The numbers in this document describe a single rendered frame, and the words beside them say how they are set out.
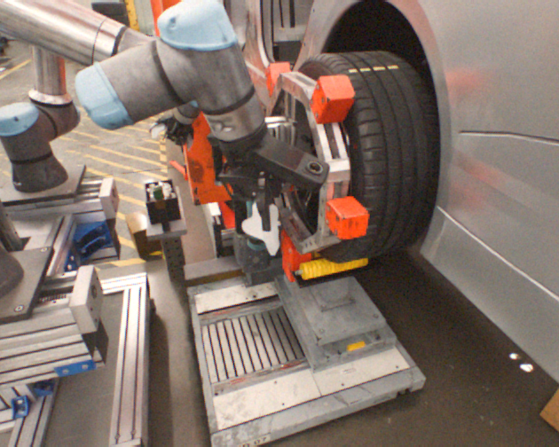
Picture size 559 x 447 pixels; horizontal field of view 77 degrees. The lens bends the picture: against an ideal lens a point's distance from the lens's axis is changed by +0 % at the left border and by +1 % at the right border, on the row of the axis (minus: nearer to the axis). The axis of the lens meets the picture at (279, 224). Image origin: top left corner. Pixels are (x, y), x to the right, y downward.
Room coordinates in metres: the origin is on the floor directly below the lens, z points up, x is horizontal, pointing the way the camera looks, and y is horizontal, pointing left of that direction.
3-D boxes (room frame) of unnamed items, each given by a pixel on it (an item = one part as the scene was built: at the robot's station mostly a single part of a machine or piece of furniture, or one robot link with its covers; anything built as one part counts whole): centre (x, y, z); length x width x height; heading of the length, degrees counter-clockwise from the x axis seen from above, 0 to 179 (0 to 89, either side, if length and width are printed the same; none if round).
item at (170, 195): (1.42, 0.55, 0.51); 0.20 x 0.14 x 0.13; 20
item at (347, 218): (0.75, -0.17, 0.85); 0.09 x 0.08 x 0.07; 18
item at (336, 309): (1.10, -0.23, 0.32); 0.40 x 0.30 x 0.28; 18
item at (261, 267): (1.35, 0.00, 0.26); 0.42 x 0.18 x 0.35; 108
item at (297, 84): (1.04, -0.06, 0.85); 0.54 x 0.07 x 0.54; 18
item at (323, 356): (1.10, -0.23, 0.13); 0.50 x 0.36 x 0.10; 18
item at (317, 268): (0.96, -0.20, 0.51); 0.29 x 0.06 x 0.06; 108
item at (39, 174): (1.01, 0.76, 0.87); 0.15 x 0.15 x 0.10
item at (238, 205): (0.81, 0.11, 0.83); 0.04 x 0.04 x 0.16
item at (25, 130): (1.02, 0.76, 0.98); 0.13 x 0.12 x 0.14; 172
